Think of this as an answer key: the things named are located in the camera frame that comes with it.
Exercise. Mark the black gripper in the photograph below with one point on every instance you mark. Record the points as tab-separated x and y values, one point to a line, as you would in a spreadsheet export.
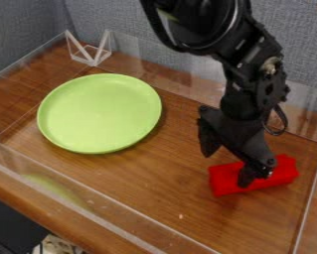
243	138

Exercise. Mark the red rectangular block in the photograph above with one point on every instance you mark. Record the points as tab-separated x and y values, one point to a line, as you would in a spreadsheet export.
224	176

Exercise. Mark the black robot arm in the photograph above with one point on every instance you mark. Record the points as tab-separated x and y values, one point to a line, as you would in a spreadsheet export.
217	28

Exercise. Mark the green round plate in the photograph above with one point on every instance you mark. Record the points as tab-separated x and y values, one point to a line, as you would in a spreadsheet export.
99	113

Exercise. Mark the clear acrylic enclosure wall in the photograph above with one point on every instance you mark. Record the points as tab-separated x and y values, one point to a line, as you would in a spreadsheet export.
142	201

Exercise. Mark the clear acrylic corner bracket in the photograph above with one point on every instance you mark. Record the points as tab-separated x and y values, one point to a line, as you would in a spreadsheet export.
87	54

